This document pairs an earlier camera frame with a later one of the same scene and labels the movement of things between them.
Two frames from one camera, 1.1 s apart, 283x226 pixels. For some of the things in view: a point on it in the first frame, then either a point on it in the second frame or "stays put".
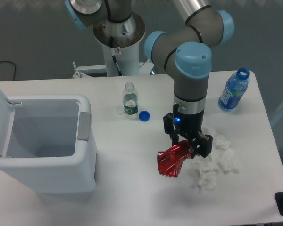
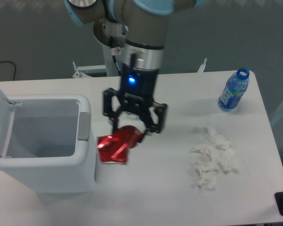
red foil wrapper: [170, 162] -> [113, 149]
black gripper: [188, 125] -> [136, 95]
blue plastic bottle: [236, 85] stays put
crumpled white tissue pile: [222, 161] stays put
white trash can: [41, 144] stays put
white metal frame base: [89, 71] stays put
